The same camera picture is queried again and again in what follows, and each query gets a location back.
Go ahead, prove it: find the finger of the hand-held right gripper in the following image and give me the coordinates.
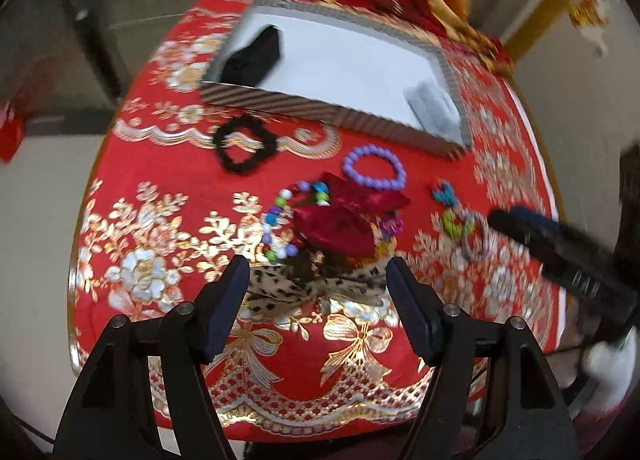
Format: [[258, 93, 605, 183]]
[[487, 206, 640, 338]]

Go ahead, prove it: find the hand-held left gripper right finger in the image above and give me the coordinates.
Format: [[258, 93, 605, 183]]
[[386, 256, 581, 460]]

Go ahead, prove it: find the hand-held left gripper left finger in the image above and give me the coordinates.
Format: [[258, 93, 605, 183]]
[[52, 255, 251, 460]]

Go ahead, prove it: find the leopard print hair bow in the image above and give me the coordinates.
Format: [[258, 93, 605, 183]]
[[245, 255, 396, 318]]

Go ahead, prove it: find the silver grey bracelet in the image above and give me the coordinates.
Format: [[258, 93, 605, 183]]
[[457, 210, 493, 261]]

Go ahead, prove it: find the pink and yellow bead bracelet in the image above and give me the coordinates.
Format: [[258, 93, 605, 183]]
[[375, 212, 406, 243]]

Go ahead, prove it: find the multicolour bead bracelet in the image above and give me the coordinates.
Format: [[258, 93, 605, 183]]
[[260, 181, 333, 263]]

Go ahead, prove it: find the red velvet hair bow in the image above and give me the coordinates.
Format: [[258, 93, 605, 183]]
[[292, 171, 412, 258]]

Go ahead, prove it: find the teal and green bead charm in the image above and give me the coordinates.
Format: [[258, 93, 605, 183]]
[[432, 180, 476, 241]]

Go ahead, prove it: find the purple bead bracelet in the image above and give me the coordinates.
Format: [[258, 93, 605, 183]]
[[342, 144, 406, 192]]

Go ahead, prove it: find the black scrunchie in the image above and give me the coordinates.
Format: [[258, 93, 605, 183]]
[[212, 114, 280, 174]]

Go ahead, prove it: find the striped jewelry box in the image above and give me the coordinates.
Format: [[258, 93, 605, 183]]
[[200, 0, 473, 161]]

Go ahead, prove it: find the red floral gold tablecloth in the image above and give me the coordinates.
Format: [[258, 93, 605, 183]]
[[70, 0, 566, 441]]

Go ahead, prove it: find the grey hair band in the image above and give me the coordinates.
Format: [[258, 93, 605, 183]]
[[407, 81, 461, 141]]

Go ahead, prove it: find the black cloth hair accessory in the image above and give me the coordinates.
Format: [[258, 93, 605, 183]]
[[220, 26, 283, 88]]

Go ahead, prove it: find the red bag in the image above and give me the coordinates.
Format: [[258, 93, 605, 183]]
[[0, 100, 26, 163]]

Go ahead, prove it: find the red and gold wall decoration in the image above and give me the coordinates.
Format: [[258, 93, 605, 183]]
[[567, 0, 613, 58]]

